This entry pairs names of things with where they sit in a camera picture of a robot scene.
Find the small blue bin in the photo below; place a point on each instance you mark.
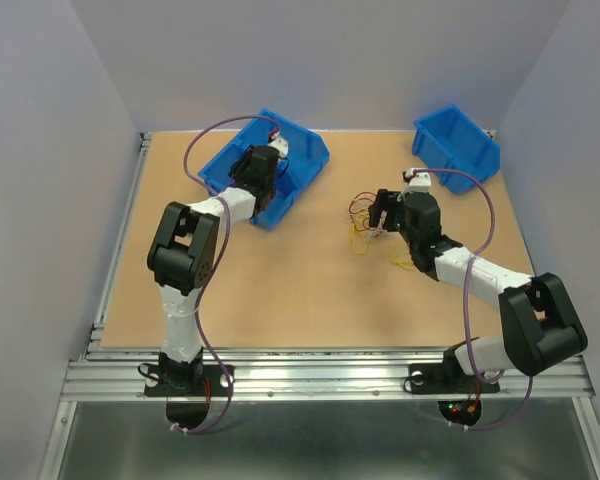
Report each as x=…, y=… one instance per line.
x=449, y=139

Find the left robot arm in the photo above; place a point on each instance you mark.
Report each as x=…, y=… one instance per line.
x=182, y=254

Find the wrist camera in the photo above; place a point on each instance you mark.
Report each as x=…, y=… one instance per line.
x=416, y=181
x=280, y=144

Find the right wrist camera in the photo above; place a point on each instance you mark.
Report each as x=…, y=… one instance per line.
x=416, y=181

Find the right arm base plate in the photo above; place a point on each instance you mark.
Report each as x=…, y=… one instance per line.
x=436, y=379

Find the aluminium frame rail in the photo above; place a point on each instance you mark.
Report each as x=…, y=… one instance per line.
x=305, y=311

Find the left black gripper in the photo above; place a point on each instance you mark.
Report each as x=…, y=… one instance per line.
x=244, y=162

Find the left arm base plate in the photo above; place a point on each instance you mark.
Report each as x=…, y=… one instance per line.
x=210, y=382

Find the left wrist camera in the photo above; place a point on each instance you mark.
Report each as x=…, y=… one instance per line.
x=280, y=144

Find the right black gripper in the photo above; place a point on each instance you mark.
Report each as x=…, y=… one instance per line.
x=385, y=200

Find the large divided blue bin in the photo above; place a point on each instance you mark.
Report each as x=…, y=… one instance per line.
x=307, y=156

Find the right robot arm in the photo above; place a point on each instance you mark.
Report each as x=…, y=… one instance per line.
x=540, y=327

